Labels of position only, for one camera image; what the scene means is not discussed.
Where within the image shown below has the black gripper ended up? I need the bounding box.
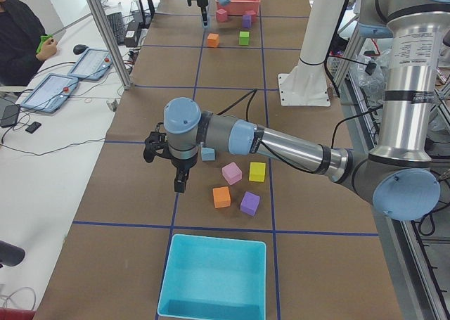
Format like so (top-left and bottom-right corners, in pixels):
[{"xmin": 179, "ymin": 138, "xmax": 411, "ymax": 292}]
[
  {"xmin": 171, "ymin": 156, "xmax": 198, "ymax": 193},
  {"xmin": 196, "ymin": 0, "xmax": 208, "ymax": 18}
]

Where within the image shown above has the light blue block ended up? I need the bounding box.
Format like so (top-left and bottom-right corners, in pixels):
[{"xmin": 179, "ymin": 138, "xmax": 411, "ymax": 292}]
[
  {"xmin": 201, "ymin": 148, "xmax": 216, "ymax": 162},
  {"xmin": 202, "ymin": 15, "xmax": 211, "ymax": 29}
]

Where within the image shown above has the magenta block near pink bin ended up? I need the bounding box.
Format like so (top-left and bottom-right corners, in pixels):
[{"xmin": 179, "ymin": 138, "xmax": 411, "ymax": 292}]
[{"xmin": 216, "ymin": 8, "xmax": 228, "ymax": 23}]

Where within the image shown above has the orange block near green block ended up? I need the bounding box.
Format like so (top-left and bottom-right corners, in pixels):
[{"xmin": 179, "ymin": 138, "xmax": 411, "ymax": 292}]
[{"xmin": 207, "ymin": 33, "xmax": 220, "ymax": 48}]

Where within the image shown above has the purple block near pink bin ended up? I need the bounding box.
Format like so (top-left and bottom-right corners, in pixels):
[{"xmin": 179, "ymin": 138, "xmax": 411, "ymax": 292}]
[{"xmin": 242, "ymin": 14, "xmax": 252, "ymax": 29}]

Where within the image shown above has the pink plastic bin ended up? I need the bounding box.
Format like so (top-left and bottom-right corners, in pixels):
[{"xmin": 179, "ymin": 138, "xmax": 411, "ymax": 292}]
[{"xmin": 215, "ymin": 0, "xmax": 261, "ymax": 15}]

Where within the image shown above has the orange block near turquoise bin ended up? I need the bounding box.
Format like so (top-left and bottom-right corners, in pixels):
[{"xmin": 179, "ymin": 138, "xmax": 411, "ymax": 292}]
[{"xmin": 212, "ymin": 186, "xmax": 231, "ymax": 209}]

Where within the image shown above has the light pink foam block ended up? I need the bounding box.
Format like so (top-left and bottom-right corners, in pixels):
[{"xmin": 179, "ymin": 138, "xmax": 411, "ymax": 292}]
[{"xmin": 221, "ymin": 162, "xmax": 242, "ymax": 185}]

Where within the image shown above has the green foam block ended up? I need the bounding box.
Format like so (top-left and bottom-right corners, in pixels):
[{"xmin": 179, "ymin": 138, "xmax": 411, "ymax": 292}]
[{"xmin": 238, "ymin": 31, "xmax": 250, "ymax": 46}]

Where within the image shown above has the yellow foam block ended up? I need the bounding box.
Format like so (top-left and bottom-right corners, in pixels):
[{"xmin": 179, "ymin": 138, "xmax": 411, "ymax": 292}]
[{"xmin": 249, "ymin": 162, "xmax": 266, "ymax": 183}]

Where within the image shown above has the purple block near turquoise bin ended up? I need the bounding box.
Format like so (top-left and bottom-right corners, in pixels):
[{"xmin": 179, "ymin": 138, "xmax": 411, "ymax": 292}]
[{"xmin": 240, "ymin": 191, "xmax": 260, "ymax": 216}]

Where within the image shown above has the black keyboard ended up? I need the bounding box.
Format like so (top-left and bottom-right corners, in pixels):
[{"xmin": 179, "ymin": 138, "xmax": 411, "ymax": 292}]
[{"xmin": 106, "ymin": 12, "xmax": 126, "ymax": 45}]

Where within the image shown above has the turquoise plastic bin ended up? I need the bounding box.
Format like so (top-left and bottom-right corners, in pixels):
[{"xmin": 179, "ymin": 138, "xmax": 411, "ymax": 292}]
[{"xmin": 157, "ymin": 234, "xmax": 266, "ymax": 319}]

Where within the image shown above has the upper teach pendant tablet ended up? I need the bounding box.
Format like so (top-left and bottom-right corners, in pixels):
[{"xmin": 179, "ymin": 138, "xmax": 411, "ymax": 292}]
[{"xmin": 67, "ymin": 49, "xmax": 112, "ymax": 81}]

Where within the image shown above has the teach pendant tablet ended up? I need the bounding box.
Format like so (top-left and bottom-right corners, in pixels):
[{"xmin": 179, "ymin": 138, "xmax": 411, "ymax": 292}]
[
  {"xmin": 67, "ymin": 49, "xmax": 112, "ymax": 81},
  {"xmin": 20, "ymin": 73, "xmax": 79, "ymax": 113}
]

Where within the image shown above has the black computer mouse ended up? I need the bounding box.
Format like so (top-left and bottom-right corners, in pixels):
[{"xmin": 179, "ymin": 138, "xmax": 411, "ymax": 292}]
[{"xmin": 72, "ymin": 44, "xmax": 88, "ymax": 55}]

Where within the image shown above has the lower teach pendant tablet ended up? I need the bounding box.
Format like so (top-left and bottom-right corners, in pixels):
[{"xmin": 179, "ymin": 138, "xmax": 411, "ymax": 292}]
[{"xmin": 20, "ymin": 73, "xmax": 79, "ymax": 113}]

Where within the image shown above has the black smartphone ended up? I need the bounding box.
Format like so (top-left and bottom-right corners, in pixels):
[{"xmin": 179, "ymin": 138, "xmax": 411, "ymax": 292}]
[{"xmin": 25, "ymin": 122, "xmax": 41, "ymax": 134}]

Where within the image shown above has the seated person in black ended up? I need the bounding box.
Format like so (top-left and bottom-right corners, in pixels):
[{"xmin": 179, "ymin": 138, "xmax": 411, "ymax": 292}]
[{"xmin": 1, "ymin": 0, "xmax": 58, "ymax": 86}]

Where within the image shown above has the aluminium frame post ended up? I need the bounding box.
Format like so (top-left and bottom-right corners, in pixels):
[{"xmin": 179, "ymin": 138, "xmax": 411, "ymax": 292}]
[{"xmin": 86, "ymin": 0, "xmax": 132, "ymax": 90}]

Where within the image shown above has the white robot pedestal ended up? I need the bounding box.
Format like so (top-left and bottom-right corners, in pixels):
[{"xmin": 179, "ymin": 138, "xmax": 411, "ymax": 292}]
[{"xmin": 278, "ymin": 0, "xmax": 348, "ymax": 107}]

